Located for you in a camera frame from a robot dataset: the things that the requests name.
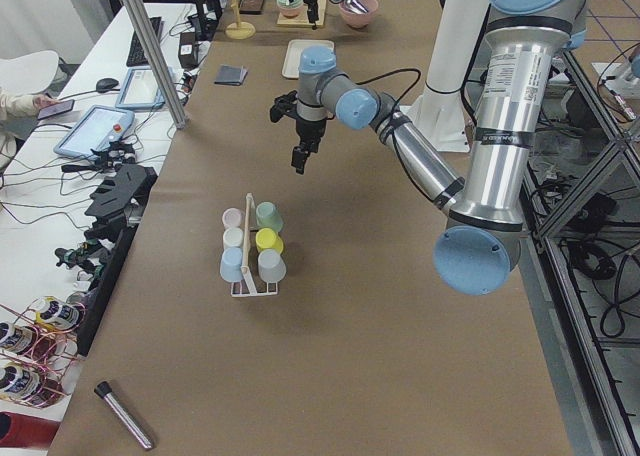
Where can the cream rabbit tray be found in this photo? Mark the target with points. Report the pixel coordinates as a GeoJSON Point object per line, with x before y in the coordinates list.
{"type": "Point", "coordinates": [290, 68]}

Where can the green cup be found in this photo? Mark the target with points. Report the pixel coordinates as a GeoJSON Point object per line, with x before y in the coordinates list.
{"type": "Point", "coordinates": [268, 216]}

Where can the yellow cup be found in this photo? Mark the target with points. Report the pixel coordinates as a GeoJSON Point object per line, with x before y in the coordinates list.
{"type": "Point", "coordinates": [266, 238]}

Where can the pink cup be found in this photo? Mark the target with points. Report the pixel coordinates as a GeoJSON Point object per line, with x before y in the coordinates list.
{"type": "Point", "coordinates": [232, 217]}

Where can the cream white cup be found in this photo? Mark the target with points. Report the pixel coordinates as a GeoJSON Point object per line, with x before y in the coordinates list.
{"type": "Point", "coordinates": [233, 237]}

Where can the grey cup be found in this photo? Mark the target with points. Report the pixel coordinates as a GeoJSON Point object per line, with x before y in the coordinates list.
{"type": "Point", "coordinates": [271, 266]}

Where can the light blue cup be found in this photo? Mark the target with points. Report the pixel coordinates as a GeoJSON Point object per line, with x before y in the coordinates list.
{"type": "Point", "coordinates": [231, 265]}

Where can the wooden cutting board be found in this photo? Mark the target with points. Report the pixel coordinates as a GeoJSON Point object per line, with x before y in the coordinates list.
{"type": "Point", "coordinates": [298, 17]}

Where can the stacked green bowls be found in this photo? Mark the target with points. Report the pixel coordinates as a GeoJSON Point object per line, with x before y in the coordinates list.
{"type": "Point", "coordinates": [290, 1]}

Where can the pink bowl with ice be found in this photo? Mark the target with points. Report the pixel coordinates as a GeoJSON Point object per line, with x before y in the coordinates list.
{"type": "Point", "coordinates": [359, 20]}

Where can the metal scoop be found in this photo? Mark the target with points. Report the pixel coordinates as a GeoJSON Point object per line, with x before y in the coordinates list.
{"type": "Point", "coordinates": [355, 6]}

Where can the wooden mug tree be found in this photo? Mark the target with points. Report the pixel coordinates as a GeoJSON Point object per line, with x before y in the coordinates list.
{"type": "Point", "coordinates": [239, 29]}

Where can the grey folded cloth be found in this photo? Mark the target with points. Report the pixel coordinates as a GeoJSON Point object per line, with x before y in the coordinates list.
{"type": "Point", "coordinates": [231, 75]}

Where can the blue teach pendant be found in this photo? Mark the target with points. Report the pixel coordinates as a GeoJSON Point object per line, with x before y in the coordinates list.
{"type": "Point", "coordinates": [139, 91]}
{"type": "Point", "coordinates": [99, 126]}

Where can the black computer mouse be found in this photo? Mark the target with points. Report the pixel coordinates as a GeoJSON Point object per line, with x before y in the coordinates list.
{"type": "Point", "coordinates": [106, 84]}

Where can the person in background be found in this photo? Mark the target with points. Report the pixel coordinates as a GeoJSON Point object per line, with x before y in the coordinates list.
{"type": "Point", "coordinates": [17, 106]}

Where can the metal tube with black cap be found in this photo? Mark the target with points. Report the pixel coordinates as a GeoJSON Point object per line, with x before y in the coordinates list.
{"type": "Point", "coordinates": [104, 391]}

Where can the white wire cup rack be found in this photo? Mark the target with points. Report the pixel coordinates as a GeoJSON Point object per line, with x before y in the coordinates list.
{"type": "Point", "coordinates": [250, 286]}

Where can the aluminium frame post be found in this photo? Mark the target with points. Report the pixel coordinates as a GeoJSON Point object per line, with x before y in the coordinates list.
{"type": "Point", "coordinates": [143, 29]}

